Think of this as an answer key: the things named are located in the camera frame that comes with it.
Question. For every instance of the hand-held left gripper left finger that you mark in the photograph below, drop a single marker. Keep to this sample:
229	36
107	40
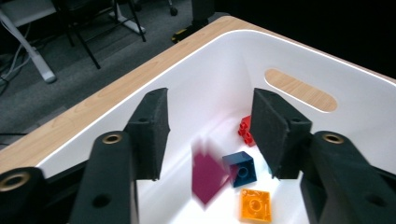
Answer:
149	133

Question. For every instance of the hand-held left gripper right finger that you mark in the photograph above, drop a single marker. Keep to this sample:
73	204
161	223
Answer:
274	133

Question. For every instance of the red toy brick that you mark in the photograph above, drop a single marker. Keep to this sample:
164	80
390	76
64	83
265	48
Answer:
246	130

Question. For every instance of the dark blue toy brick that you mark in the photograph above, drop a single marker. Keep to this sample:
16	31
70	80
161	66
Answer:
241	169

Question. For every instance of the magenta toy brick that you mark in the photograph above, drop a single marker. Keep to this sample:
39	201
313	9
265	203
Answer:
207	179

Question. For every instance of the yellow-orange toy brick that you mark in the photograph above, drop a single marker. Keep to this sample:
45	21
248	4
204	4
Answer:
255	205

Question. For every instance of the white plastic bin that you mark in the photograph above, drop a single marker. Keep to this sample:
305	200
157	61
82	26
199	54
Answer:
218	77

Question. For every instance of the hazard-striped black base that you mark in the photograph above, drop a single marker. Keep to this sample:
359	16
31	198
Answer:
186	32

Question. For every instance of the black metal chair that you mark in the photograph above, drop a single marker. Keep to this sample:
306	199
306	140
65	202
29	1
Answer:
84	43

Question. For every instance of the office chair with castors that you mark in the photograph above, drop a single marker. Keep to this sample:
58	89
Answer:
173	11

